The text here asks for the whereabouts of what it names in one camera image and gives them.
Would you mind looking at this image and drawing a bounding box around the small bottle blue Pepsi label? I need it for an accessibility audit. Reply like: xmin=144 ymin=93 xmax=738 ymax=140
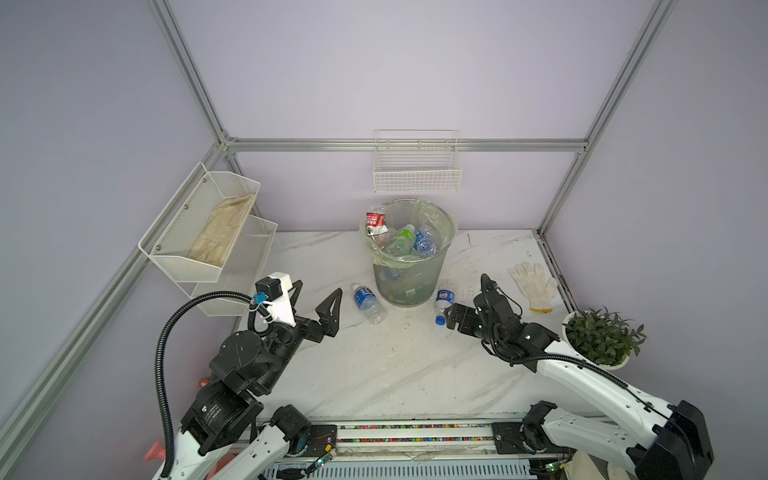
xmin=434 ymin=288 xmax=455 ymax=326

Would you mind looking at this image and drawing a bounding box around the clear bottle blue label white cap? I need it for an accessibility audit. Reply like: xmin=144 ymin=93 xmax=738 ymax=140
xmin=352 ymin=283 xmax=387 ymax=324

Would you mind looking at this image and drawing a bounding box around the clear bottle red white label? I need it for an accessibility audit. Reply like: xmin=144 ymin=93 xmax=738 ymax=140
xmin=366 ymin=205 xmax=390 ymax=248

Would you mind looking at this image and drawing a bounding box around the clear bottle green label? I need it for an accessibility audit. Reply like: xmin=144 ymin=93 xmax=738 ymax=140
xmin=383 ymin=224 xmax=416 ymax=257

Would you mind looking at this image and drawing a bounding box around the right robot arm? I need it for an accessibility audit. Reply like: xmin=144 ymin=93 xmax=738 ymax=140
xmin=444 ymin=275 xmax=714 ymax=479

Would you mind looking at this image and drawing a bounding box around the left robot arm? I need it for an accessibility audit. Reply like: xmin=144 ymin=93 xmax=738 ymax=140
xmin=154 ymin=272 xmax=343 ymax=479

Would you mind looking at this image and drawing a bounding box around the grey mesh waste bin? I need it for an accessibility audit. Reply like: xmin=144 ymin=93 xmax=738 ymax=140
xmin=362 ymin=199 xmax=457 ymax=307

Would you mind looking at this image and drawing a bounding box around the green bin liner bag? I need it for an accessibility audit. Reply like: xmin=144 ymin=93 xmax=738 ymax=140
xmin=358 ymin=198 xmax=458 ymax=270

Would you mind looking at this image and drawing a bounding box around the white cotton work glove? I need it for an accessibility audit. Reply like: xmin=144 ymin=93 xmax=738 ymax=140
xmin=509 ymin=262 xmax=559 ymax=313

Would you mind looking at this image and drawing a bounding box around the beige glove in shelf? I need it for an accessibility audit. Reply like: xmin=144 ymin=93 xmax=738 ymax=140
xmin=187 ymin=194 xmax=256 ymax=267

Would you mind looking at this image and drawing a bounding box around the potted green plant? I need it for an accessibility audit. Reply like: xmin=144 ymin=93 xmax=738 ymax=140
xmin=562 ymin=307 xmax=647 ymax=371

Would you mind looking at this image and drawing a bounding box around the pink watering can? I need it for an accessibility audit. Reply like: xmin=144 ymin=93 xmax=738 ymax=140
xmin=143 ymin=440 xmax=166 ymax=462

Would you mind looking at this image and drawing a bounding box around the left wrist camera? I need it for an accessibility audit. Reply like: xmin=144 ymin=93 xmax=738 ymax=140
xmin=249 ymin=272 xmax=296 ymax=327

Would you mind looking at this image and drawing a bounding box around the white mesh wall shelf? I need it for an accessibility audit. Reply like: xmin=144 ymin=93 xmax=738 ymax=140
xmin=138 ymin=164 xmax=278 ymax=299

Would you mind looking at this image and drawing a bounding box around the base rail with cable strip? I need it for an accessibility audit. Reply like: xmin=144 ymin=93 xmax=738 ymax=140
xmin=259 ymin=419 xmax=574 ymax=479

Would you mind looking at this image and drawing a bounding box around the white wire wall basket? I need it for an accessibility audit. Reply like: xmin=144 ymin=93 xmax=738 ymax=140
xmin=373 ymin=129 xmax=463 ymax=195

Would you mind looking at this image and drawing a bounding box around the aluminium frame post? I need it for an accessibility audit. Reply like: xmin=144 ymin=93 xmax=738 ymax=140
xmin=146 ymin=0 xmax=265 ymax=220

